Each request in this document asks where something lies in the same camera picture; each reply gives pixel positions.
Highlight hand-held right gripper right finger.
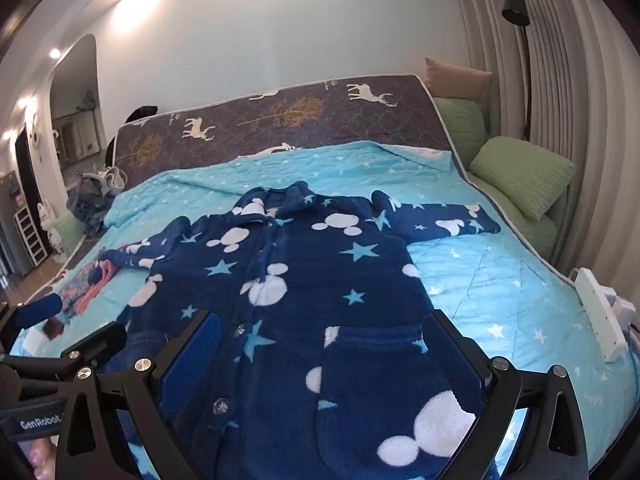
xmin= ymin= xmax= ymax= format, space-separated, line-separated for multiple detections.
xmin=420 ymin=309 xmax=603 ymax=480

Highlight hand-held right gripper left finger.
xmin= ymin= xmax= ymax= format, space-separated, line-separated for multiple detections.
xmin=56 ymin=310 xmax=223 ymax=480

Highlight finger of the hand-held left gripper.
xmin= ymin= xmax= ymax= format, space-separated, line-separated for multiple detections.
xmin=0 ymin=292 xmax=64 ymax=348
xmin=0 ymin=321 xmax=128 ymax=386

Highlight navy fleece pajama top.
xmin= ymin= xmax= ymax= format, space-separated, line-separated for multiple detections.
xmin=97 ymin=180 xmax=502 ymax=480

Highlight patterned folded clothes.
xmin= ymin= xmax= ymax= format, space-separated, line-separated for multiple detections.
xmin=60 ymin=262 xmax=101 ymax=318

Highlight grey blue clothes pile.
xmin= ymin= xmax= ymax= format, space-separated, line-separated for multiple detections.
xmin=66 ymin=167 xmax=126 ymax=235

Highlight person's left hand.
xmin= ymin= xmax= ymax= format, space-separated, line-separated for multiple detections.
xmin=22 ymin=439 xmax=58 ymax=480

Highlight pink garment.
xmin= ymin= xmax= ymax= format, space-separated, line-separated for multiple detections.
xmin=80 ymin=259 xmax=118 ymax=311

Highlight white rack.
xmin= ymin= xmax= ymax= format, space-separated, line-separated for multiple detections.
xmin=15 ymin=207 xmax=48 ymax=263

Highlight white rabbit figurine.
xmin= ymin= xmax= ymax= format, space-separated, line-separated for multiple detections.
xmin=37 ymin=199 xmax=66 ymax=263

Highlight green cushion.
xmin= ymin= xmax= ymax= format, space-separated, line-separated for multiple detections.
xmin=52 ymin=210 xmax=86 ymax=256

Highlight light blue star blanket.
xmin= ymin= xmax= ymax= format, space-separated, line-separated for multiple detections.
xmin=10 ymin=140 xmax=623 ymax=480

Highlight green bed sheet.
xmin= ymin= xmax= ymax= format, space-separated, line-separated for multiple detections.
xmin=475 ymin=175 xmax=558 ymax=266

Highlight white power strip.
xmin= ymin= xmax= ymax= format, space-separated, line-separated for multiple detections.
xmin=570 ymin=267 xmax=638 ymax=365

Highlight green ribbed pillow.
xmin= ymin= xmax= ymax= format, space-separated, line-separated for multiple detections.
xmin=432 ymin=97 xmax=487 ymax=168
xmin=467 ymin=136 xmax=576 ymax=221

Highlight deer print mattress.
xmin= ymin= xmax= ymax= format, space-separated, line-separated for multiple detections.
xmin=112 ymin=74 xmax=468 ymax=196

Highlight pink pillow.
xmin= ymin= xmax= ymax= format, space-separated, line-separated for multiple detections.
xmin=425 ymin=57 xmax=494 ymax=103

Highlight white pleated curtain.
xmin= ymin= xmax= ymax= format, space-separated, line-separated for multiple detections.
xmin=450 ymin=0 xmax=640 ymax=311

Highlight black floor lamp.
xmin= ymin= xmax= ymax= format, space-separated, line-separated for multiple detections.
xmin=501 ymin=0 xmax=533 ymax=142

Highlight white round wall ornament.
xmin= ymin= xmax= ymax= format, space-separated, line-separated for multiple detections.
xmin=27 ymin=115 xmax=46 ymax=148

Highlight arched wall mirror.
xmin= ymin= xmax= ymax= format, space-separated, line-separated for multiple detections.
xmin=48 ymin=35 xmax=108 ymax=196

